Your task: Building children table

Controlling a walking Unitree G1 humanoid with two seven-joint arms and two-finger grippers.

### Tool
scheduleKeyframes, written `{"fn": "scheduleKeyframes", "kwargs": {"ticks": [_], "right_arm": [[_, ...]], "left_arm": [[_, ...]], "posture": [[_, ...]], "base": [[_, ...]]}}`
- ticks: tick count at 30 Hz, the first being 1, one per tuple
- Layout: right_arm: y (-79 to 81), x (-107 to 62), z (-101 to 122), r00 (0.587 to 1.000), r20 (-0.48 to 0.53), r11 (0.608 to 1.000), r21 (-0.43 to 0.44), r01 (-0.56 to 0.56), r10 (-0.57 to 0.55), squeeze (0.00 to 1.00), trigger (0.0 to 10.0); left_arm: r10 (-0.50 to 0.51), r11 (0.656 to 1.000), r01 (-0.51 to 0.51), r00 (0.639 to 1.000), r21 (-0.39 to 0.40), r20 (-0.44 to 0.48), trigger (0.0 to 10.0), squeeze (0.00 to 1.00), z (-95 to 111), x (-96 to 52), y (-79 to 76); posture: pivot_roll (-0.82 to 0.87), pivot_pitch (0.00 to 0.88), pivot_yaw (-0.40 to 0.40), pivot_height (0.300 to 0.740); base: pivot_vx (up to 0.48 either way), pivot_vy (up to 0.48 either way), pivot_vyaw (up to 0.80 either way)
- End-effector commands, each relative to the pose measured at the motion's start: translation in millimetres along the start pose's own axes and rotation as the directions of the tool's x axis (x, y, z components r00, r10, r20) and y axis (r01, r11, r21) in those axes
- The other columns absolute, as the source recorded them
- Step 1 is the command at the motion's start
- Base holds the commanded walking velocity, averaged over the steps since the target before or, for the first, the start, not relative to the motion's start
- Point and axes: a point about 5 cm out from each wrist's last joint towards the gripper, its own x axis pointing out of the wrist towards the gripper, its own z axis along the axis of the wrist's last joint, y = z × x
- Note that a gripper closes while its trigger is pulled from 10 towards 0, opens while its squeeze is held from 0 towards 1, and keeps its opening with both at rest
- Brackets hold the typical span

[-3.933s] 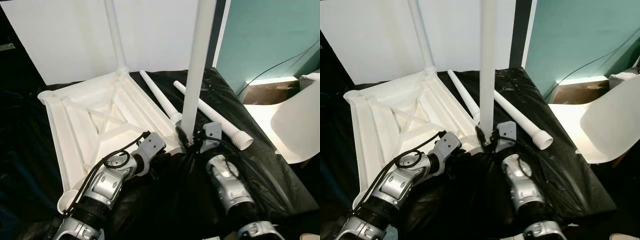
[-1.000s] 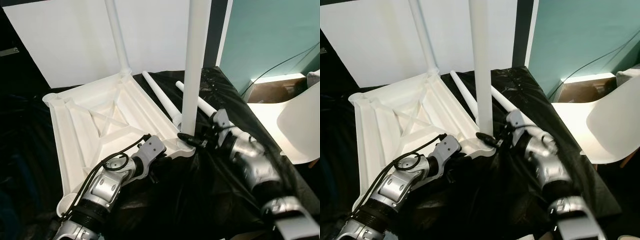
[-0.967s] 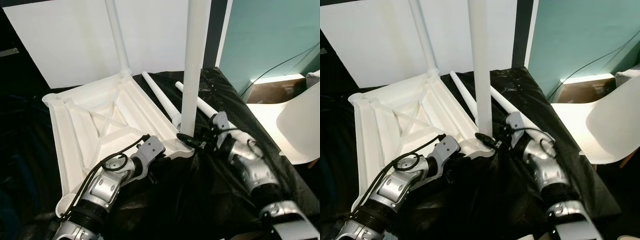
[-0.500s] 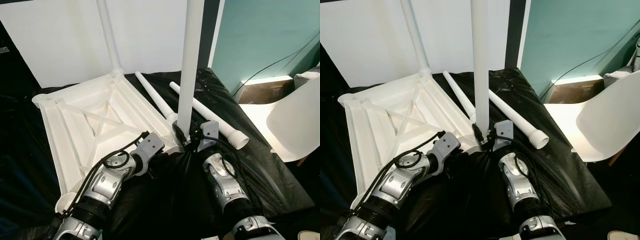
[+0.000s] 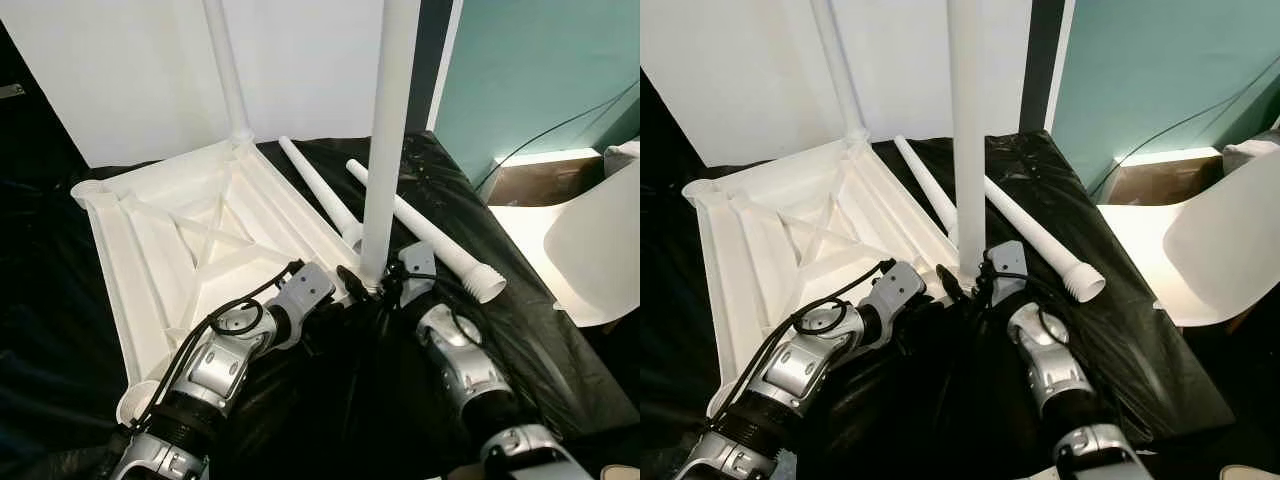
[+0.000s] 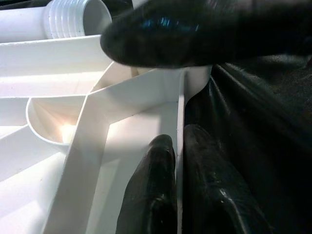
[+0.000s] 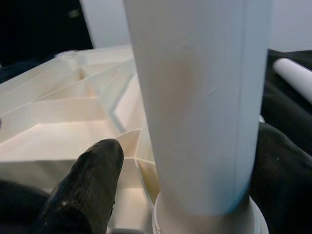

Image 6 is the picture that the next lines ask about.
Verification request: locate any white plastic children table top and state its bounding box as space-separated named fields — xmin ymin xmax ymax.
xmin=0 ymin=34 xmax=212 ymax=234

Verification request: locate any white plastic table leg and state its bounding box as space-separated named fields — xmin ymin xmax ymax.
xmin=0 ymin=0 xmax=113 ymax=39

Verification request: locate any black plastic sheet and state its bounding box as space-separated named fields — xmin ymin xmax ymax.
xmin=0 ymin=0 xmax=312 ymax=234

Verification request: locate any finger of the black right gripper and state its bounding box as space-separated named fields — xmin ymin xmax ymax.
xmin=99 ymin=0 xmax=312 ymax=68

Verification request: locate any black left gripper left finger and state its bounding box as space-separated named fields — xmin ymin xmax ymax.
xmin=117 ymin=134 xmax=178 ymax=234

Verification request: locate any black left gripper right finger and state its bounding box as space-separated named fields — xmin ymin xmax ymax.
xmin=182 ymin=124 xmax=271 ymax=234

